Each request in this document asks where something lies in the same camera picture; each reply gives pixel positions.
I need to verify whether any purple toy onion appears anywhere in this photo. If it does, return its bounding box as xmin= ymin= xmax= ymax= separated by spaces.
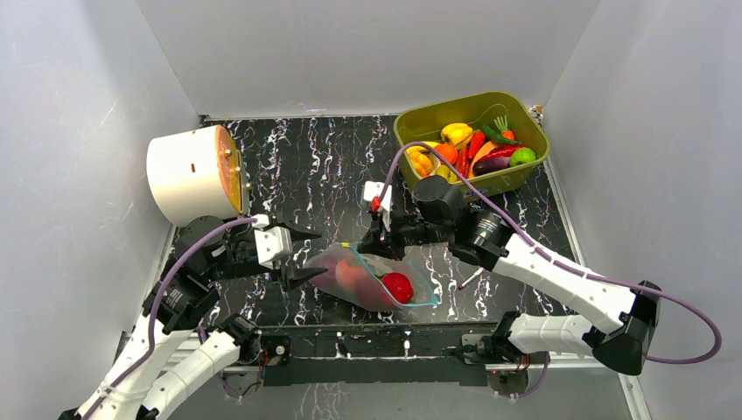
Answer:
xmin=311 ymin=256 xmax=339 ymax=289

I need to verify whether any pink toy peach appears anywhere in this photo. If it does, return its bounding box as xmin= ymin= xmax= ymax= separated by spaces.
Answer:
xmin=335 ymin=257 xmax=373 ymax=294

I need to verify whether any clear zip top bag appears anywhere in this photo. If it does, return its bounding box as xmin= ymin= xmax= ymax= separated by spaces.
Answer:
xmin=305 ymin=242 xmax=438 ymax=312

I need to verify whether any red toy apple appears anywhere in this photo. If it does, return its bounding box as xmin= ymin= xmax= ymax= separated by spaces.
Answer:
xmin=381 ymin=272 xmax=414 ymax=305

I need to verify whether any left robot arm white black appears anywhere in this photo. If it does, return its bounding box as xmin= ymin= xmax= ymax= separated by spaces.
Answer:
xmin=60 ymin=213 xmax=322 ymax=419

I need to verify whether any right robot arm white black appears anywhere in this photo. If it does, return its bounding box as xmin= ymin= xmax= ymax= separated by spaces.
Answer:
xmin=357 ymin=176 xmax=660 ymax=375

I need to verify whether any yellow toy bell pepper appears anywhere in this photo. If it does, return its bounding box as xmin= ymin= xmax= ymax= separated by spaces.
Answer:
xmin=440 ymin=122 xmax=474 ymax=150
xmin=407 ymin=149 xmax=435 ymax=178

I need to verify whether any white cylindrical appliance orange lid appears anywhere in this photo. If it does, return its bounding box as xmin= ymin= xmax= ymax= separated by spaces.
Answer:
xmin=145 ymin=125 xmax=249 ymax=228

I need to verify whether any red white marker pen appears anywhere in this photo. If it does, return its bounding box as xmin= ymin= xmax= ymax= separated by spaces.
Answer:
xmin=458 ymin=268 xmax=485 ymax=291

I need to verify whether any orange toy tangerine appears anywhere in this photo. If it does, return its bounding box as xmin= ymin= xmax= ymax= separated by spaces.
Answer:
xmin=435 ymin=143 xmax=459 ymax=165

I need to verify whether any olive green plastic bin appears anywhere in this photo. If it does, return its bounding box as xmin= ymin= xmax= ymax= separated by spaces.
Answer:
xmin=394 ymin=91 xmax=550 ymax=196

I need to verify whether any dark purple toy eggplant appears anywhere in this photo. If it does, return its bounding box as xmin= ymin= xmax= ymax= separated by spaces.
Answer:
xmin=472 ymin=156 xmax=510 ymax=177

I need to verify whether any red toy chili pepper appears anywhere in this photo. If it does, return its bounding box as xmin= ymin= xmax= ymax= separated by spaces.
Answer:
xmin=485 ymin=144 xmax=524 ymax=158

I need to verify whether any lime green toy fruit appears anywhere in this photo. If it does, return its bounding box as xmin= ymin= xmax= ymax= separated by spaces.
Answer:
xmin=509 ymin=147 xmax=537 ymax=167

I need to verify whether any orange toy carrot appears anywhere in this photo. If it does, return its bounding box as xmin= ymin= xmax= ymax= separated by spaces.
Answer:
xmin=493 ymin=115 xmax=517 ymax=144

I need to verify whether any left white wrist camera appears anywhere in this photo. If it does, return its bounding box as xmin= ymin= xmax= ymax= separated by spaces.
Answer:
xmin=252 ymin=214 xmax=293 ymax=270

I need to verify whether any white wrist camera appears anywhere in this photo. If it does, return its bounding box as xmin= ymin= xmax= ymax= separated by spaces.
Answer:
xmin=362 ymin=181 xmax=393 ymax=230
xmin=252 ymin=214 xmax=293 ymax=270

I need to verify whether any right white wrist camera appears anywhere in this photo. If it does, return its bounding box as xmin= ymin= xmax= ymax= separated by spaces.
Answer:
xmin=362 ymin=181 xmax=393 ymax=230

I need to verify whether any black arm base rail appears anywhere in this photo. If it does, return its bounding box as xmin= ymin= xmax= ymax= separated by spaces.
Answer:
xmin=255 ymin=324 xmax=546 ymax=389

